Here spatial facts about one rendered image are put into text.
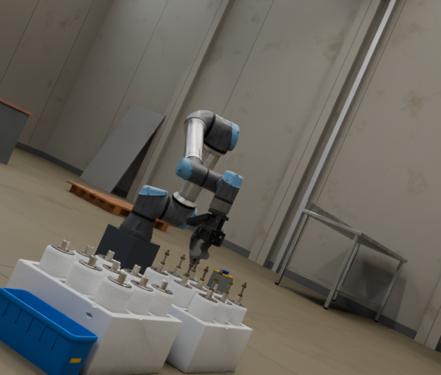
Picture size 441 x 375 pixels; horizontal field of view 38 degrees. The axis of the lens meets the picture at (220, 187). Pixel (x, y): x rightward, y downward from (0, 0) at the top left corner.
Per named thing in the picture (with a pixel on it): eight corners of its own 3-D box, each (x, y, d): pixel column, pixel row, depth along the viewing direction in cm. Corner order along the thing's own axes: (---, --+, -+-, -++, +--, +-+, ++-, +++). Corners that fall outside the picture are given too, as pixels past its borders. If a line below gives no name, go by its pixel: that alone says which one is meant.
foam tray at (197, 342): (104, 322, 238) (124, 277, 239) (161, 327, 271) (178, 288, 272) (184, 373, 218) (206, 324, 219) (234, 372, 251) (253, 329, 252)
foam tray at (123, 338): (-8, 313, 190) (18, 258, 191) (75, 319, 225) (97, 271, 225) (85, 378, 172) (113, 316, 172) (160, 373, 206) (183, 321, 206)
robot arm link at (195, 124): (190, 96, 273) (185, 160, 234) (213, 107, 276) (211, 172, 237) (178, 117, 279) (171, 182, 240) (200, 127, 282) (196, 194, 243)
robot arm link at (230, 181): (240, 177, 241) (248, 178, 233) (228, 203, 241) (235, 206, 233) (222, 168, 239) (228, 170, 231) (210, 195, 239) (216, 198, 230)
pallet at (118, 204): (109, 213, 726) (113, 203, 726) (61, 187, 774) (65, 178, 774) (172, 234, 830) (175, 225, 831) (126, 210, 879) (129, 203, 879)
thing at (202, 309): (187, 350, 222) (209, 301, 223) (169, 337, 228) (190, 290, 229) (204, 352, 229) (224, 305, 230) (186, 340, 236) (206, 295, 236)
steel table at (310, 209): (380, 324, 909) (410, 253, 912) (327, 310, 731) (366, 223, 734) (332, 300, 953) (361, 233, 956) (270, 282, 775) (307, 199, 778)
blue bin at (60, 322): (-21, 327, 175) (-2, 286, 175) (9, 327, 184) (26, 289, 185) (54, 381, 160) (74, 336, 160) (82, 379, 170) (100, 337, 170)
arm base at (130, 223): (112, 225, 282) (121, 204, 282) (133, 231, 295) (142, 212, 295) (136, 237, 274) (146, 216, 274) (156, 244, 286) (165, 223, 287)
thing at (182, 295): (146, 321, 236) (166, 277, 236) (165, 327, 242) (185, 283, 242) (158, 332, 228) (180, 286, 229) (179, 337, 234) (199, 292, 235)
